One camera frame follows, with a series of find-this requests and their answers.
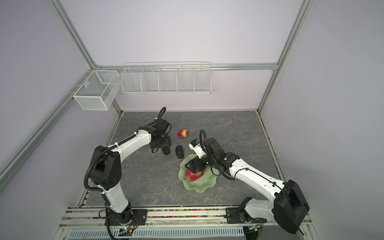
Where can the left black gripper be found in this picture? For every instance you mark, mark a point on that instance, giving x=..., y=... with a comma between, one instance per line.
x=167, y=143

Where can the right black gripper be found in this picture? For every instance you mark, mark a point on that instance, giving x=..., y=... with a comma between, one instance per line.
x=193, y=162

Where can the pink dragon fruit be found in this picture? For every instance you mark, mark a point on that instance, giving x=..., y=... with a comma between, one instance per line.
x=191, y=177

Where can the dark avocado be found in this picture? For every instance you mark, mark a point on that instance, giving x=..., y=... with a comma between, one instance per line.
x=166, y=150
x=179, y=152

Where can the green wavy fruit bowl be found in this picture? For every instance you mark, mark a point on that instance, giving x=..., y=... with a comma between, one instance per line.
x=208, y=180

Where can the red strawberry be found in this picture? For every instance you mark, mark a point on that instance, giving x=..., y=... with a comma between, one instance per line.
x=183, y=133

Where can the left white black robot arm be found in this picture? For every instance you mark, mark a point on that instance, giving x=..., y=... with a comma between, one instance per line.
x=105, y=169

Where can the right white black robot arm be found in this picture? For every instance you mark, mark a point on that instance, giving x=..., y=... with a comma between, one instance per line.
x=285, y=202

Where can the small white mesh basket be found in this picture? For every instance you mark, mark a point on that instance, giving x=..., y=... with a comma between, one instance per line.
x=99, y=90

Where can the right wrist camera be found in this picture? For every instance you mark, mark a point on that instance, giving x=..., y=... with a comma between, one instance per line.
x=195, y=145

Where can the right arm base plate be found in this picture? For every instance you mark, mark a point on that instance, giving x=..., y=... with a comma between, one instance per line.
x=238, y=216

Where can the long white wire basket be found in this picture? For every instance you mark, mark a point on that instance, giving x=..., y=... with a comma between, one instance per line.
x=166, y=78

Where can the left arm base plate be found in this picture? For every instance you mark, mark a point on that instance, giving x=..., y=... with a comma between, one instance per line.
x=135, y=217

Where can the aluminium front rail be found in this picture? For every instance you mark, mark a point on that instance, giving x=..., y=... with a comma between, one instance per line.
x=93, y=217

